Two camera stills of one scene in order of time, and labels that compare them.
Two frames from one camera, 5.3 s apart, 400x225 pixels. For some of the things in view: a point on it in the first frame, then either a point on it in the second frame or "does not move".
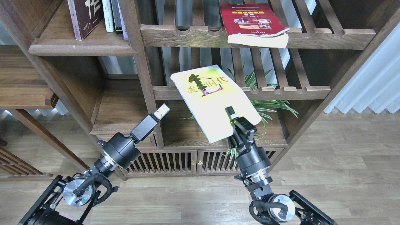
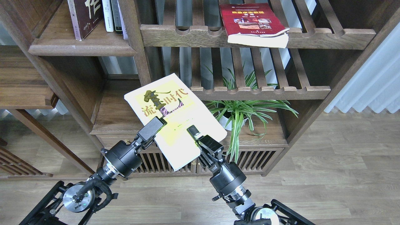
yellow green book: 207,91 -> 170,98
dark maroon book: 86,14 does not move
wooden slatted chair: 11,167 does not move
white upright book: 108,15 does not move
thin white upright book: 125,35 does not move
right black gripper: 252,161 -> 227,175
